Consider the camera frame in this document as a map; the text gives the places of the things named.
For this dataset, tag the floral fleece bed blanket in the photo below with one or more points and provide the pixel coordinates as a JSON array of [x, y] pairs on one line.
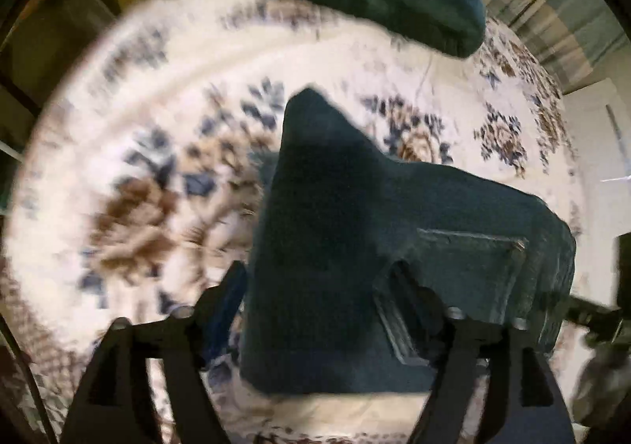
[[137, 188]]

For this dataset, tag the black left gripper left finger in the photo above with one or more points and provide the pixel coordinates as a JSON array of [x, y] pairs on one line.
[[113, 403]]

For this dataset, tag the dark blue denim pants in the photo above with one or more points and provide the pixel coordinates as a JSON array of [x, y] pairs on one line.
[[338, 215]]

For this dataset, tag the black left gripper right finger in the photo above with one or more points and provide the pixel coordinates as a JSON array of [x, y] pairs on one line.
[[522, 403]]

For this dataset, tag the green striped right curtain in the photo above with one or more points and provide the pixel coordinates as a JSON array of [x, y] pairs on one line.
[[568, 37]]

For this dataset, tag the white bed side board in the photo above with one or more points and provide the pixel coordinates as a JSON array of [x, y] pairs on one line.
[[599, 126]]

